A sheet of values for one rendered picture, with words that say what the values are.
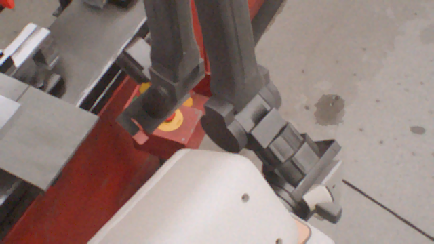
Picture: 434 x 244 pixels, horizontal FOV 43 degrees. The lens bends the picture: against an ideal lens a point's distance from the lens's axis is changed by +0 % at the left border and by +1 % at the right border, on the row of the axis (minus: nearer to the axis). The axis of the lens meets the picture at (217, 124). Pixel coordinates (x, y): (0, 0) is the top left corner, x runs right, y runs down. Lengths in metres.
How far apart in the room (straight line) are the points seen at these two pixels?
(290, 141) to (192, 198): 0.24
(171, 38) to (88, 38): 0.68
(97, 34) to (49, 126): 0.37
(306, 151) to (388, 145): 1.51
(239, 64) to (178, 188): 0.19
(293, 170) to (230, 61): 0.19
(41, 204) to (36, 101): 0.29
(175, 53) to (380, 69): 1.78
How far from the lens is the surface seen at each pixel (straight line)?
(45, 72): 1.35
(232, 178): 0.59
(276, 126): 0.79
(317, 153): 0.81
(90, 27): 1.46
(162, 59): 0.81
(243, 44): 0.69
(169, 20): 0.74
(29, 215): 1.35
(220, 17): 0.65
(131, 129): 1.03
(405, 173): 2.25
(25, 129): 1.16
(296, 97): 2.35
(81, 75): 1.36
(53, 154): 1.11
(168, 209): 0.60
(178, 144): 1.33
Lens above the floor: 1.92
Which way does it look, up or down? 58 degrees down
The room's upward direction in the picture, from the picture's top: 4 degrees counter-clockwise
